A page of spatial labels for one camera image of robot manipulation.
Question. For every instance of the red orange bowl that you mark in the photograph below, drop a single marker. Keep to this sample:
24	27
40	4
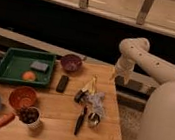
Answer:
22	96

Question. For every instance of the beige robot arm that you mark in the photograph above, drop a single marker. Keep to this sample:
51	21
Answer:
158	122

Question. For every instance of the small metal cup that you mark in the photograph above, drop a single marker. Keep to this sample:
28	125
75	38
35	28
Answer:
93	119

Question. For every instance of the orange carrot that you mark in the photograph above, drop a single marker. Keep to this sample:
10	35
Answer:
5	119

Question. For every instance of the black rectangular block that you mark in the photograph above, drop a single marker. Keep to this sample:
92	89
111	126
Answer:
62	84

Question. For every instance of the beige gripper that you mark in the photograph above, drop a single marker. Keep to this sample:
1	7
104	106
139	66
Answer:
124	68

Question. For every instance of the green plastic tray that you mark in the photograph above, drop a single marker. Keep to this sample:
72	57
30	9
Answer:
17	61

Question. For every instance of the grey blue sponge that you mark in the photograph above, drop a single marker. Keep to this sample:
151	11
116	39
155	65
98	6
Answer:
39	66

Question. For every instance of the white cup of grapes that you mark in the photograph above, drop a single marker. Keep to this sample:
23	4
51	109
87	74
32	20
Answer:
30	116

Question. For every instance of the black handled knife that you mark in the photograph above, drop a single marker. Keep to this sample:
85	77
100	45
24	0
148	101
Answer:
80	120

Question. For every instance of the orange fruit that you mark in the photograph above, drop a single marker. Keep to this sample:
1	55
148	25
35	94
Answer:
29	76

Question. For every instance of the wooden table board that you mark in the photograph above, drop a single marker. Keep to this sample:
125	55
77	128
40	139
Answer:
59	111

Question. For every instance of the purple bowl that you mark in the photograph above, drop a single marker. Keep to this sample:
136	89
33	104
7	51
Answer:
71	62

